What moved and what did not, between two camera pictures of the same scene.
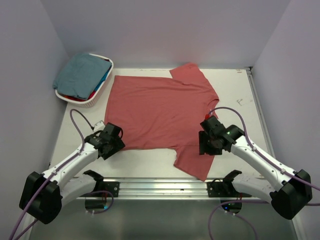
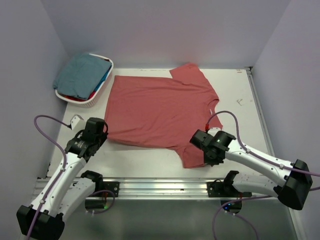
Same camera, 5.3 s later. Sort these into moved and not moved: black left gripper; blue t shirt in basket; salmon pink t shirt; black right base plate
Moved: black left gripper
Not moved: salmon pink t shirt; black right base plate; blue t shirt in basket
